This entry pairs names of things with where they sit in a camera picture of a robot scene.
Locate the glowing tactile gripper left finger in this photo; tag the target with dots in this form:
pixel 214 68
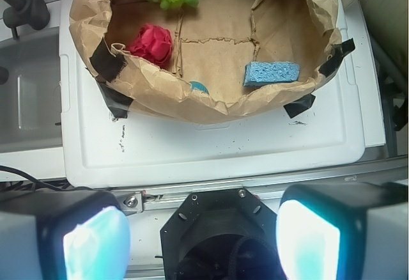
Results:
pixel 63 235

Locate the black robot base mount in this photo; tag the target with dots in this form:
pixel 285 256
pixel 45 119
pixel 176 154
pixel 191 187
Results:
pixel 226 234

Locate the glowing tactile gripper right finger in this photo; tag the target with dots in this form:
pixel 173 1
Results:
pixel 353 230

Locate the blue textured ball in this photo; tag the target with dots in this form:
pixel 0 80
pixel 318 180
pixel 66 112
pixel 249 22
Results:
pixel 198 86

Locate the white plastic bin lid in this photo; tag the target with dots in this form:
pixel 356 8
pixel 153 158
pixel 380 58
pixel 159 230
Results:
pixel 102 150

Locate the aluminium rail frame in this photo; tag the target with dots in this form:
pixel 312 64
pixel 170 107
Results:
pixel 139 199

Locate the blue sponge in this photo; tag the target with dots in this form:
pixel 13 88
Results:
pixel 258 74

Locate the steel sink basin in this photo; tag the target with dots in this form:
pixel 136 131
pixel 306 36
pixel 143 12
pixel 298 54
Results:
pixel 31 92

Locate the red crumpled paper ball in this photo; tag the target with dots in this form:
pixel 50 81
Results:
pixel 154 44

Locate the brown paper bag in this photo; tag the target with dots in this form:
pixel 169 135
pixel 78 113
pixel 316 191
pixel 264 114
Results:
pixel 212 44

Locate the black faucet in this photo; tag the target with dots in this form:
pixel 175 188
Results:
pixel 26 12

